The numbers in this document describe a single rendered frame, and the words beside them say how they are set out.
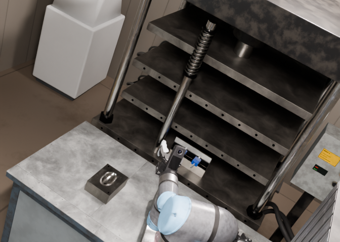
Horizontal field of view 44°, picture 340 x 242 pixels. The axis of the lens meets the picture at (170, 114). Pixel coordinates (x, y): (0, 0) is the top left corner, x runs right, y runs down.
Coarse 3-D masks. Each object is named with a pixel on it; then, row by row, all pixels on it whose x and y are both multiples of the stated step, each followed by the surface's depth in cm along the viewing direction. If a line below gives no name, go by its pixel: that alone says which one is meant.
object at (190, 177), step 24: (96, 120) 286; (120, 120) 295; (144, 120) 305; (144, 144) 283; (168, 144) 293; (216, 168) 290; (216, 192) 270; (240, 192) 278; (240, 216) 262; (264, 216) 268
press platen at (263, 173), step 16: (144, 80) 299; (128, 96) 279; (144, 96) 282; (160, 96) 290; (160, 112) 273; (192, 112) 288; (208, 112) 295; (176, 128) 271; (192, 128) 272; (208, 128) 279; (224, 128) 286; (208, 144) 265; (224, 144) 270; (240, 144) 277; (256, 144) 284; (240, 160) 262; (256, 160) 268; (272, 160) 275; (256, 176) 259
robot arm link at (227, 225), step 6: (222, 210) 122; (222, 216) 120; (228, 216) 122; (222, 222) 119; (228, 222) 120; (234, 222) 123; (222, 228) 119; (228, 228) 120; (234, 228) 122; (216, 234) 119; (222, 234) 119; (228, 234) 120; (234, 234) 123; (216, 240) 119; (222, 240) 120; (228, 240) 121
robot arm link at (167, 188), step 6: (168, 180) 157; (162, 186) 155; (168, 186) 154; (174, 186) 155; (162, 192) 152; (168, 192) 152; (174, 192) 153; (156, 198) 155; (162, 198) 150; (156, 204) 154; (162, 204) 149
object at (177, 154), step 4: (176, 148) 163; (180, 148) 163; (184, 148) 164; (172, 152) 164; (176, 152) 163; (180, 152) 163; (184, 152) 164; (172, 156) 163; (176, 156) 163; (180, 156) 164; (168, 160) 163; (172, 160) 163; (176, 160) 163; (180, 160) 164; (168, 164) 163; (172, 164) 163; (176, 164) 164; (164, 168) 164; (168, 168) 163; (172, 168) 163; (176, 168) 164
